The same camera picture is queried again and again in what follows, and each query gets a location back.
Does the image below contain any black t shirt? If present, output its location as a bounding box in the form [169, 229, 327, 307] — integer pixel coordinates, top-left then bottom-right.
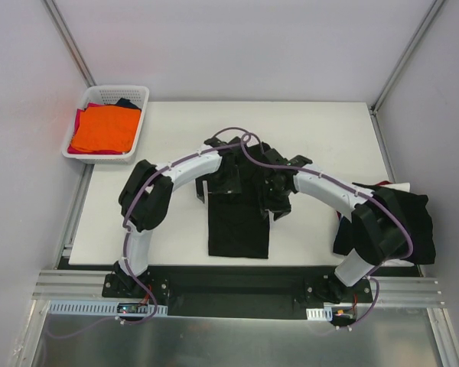
[207, 148, 276, 259]
[333, 184, 436, 265]

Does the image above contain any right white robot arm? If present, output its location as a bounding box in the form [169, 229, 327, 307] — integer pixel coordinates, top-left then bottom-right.
[260, 148, 414, 304]

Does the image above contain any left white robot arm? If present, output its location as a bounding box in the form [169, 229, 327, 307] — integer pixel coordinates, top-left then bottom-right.
[102, 138, 240, 299]

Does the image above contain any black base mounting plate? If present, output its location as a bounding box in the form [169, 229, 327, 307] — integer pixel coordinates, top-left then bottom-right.
[102, 265, 373, 320]

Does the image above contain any orange t shirt in basket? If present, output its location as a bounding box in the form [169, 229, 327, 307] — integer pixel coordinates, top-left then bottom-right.
[73, 106, 141, 154]

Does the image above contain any navy t shirt in basket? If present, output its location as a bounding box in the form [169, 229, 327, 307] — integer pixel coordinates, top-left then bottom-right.
[115, 98, 141, 111]

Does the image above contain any right white cable duct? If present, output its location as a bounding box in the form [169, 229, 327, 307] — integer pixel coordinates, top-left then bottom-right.
[306, 307, 333, 322]

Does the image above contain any white cable duct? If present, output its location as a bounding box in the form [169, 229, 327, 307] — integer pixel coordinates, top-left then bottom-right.
[306, 307, 333, 322]
[48, 300, 168, 317]

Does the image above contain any left white cable duct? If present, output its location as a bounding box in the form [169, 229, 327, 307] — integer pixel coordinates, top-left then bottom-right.
[48, 300, 168, 317]

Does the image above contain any left aluminium corner post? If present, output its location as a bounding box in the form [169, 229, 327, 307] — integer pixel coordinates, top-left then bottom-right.
[41, 0, 96, 88]

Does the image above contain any aluminium corner post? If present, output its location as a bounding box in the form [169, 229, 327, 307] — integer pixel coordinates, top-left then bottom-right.
[41, 0, 96, 88]
[369, 0, 447, 115]

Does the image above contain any right aluminium corner post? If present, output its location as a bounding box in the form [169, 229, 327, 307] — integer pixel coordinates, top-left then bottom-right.
[369, 0, 447, 115]

